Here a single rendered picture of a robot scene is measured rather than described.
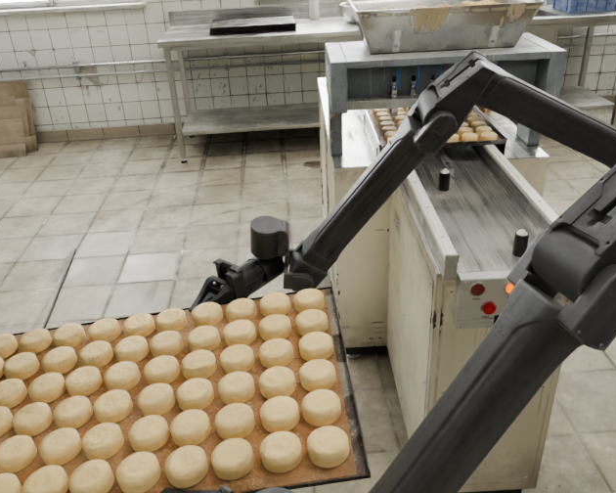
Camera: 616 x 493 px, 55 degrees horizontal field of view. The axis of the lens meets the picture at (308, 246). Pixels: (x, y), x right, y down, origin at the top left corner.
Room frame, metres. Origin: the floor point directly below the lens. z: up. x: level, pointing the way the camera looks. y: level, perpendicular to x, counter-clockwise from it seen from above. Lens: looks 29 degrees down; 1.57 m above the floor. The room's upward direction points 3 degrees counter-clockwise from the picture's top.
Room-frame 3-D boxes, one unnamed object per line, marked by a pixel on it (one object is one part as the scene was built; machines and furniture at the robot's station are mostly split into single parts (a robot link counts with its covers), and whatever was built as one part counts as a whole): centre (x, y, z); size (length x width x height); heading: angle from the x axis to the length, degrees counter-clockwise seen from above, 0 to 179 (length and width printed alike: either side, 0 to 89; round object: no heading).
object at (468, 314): (1.14, -0.46, 0.77); 0.24 x 0.04 x 0.14; 90
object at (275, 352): (0.69, 0.05, 1.01); 0.05 x 0.05 x 0.02
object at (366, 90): (2.01, -0.46, 1.01); 0.72 x 0.33 x 0.34; 90
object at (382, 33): (2.01, -0.46, 1.25); 0.56 x 0.29 x 0.14; 90
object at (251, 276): (0.92, 0.12, 0.99); 0.07 x 0.07 x 0.10; 48
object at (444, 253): (2.12, -0.31, 0.87); 2.01 x 0.03 x 0.07; 0
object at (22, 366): (0.73, 0.46, 0.97); 0.05 x 0.05 x 0.02
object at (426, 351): (1.51, -0.46, 0.45); 0.70 x 0.34 x 0.90; 0
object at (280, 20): (4.56, 0.31, 0.93); 0.60 x 0.40 x 0.01; 94
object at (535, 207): (2.13, -0.60, 0.87); 2.01 x 0.03 x 0.07; 0
